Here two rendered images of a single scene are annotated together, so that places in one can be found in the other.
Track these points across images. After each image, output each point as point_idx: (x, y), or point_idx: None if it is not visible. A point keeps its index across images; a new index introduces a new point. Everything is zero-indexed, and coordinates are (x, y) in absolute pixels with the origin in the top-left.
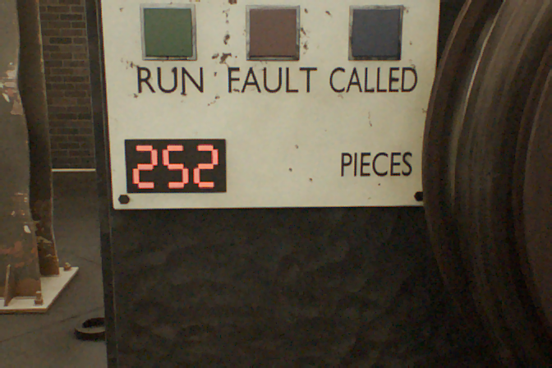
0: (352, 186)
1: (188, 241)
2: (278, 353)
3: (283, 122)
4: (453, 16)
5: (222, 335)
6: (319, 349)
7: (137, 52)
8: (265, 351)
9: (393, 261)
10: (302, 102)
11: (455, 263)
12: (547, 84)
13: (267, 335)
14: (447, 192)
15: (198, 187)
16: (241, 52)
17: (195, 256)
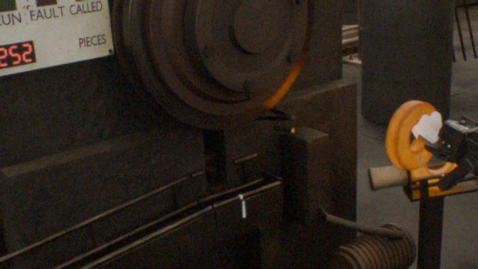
0: (85, 51)
1: (20, 87)
2: (64, 129)
3: (55, 30)
4: None
5: (40, 126)
6: (80, 124)
7: None
8: (59, 129)
9: (103, 80)
10: (60, 20)
11: (131, 71)
12: (151, 7)
13: (58, 122)
14: (125, 45)
15: (25, 62)
16: (34, 4)
17: (23, 93)
